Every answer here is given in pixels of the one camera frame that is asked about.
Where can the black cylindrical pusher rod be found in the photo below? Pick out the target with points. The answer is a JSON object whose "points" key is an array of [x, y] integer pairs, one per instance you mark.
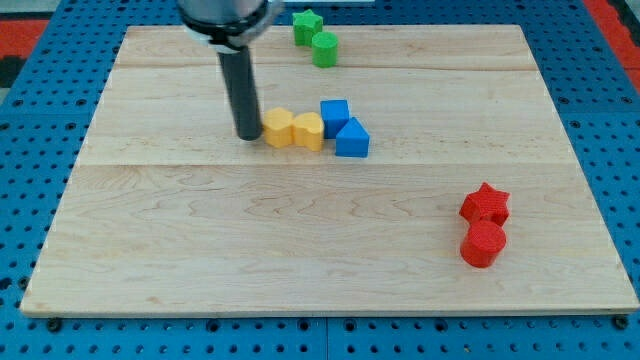
{"points": [[242, 93]]}

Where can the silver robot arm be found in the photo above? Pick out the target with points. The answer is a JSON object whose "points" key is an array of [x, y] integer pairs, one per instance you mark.
{"points": [[228, 27]]}

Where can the yellow hexagon block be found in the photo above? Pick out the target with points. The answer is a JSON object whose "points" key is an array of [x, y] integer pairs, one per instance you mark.
{"points": [[277, 127]]}

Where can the green star block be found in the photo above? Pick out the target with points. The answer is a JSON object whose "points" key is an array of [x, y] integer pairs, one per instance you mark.
{"points": [[305, 25]]}

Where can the green cylinder block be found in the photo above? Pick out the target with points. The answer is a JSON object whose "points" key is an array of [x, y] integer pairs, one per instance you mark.
{"points": [[324, 49]]}

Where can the yellow heart block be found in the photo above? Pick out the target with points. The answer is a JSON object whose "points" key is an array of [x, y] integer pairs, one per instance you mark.
{"points": [[308, 131]]}

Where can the blue cube block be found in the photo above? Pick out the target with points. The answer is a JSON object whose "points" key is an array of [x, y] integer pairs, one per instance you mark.
{"points": [[335, 113]]}

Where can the blue triangle block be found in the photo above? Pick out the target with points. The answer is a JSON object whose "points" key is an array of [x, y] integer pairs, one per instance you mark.
{"points": [[352, 140]]}

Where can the light wooden board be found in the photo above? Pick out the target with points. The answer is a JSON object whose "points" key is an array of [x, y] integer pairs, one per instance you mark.
{"points": [[168, 214]]}

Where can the red star block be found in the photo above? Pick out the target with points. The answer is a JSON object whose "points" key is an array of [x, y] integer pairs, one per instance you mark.
{"points": [[487, 203]]}

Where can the red cylinder block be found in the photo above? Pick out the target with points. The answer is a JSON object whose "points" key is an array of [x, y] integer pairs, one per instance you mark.
{"points": [[483, 243]]}

